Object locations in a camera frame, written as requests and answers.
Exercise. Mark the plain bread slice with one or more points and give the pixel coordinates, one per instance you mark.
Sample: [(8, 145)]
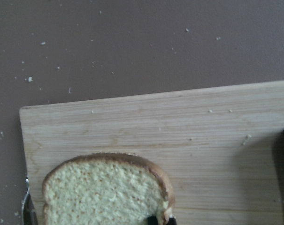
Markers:
[(107, 189)]

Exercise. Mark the wooden cutting board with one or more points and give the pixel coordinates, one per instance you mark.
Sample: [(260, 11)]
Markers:
[(222, 148)]

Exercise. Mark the metal fork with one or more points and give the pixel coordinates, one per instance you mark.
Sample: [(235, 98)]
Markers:
[(28, 214)]

